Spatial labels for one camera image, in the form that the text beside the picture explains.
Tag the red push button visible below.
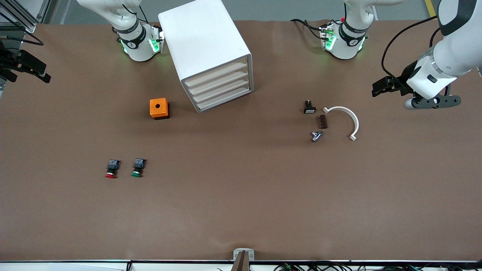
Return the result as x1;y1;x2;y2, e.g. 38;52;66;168
105;159;121;179

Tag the green push button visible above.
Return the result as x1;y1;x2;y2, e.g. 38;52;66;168
131;158;147;178

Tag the white curved plastic arc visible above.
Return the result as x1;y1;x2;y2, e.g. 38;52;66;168
323;106;360;142

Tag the orange box with hole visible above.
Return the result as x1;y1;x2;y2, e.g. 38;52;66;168
150;98;170;120

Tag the brown table mat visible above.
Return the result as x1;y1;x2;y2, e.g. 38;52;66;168
0;20;482;262

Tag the brown wooden stick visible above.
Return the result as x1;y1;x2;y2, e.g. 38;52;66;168
230;251;251;271

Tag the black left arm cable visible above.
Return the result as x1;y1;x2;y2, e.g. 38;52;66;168
381;15;442;82

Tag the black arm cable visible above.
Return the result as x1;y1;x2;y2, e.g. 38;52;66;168
381;15;442;82
0;32;45;47

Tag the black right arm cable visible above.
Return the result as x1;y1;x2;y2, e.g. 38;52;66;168
0;32;45;47

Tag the aluminium frame profile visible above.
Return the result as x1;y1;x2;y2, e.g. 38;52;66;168
0;0;37;33

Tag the black base cable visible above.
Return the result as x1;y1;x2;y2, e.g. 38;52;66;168
290;18;325;40

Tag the black cable bundle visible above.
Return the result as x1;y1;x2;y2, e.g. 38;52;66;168
274;262;482;271

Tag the grey metal bracket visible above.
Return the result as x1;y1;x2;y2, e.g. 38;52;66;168
233;248;255;261

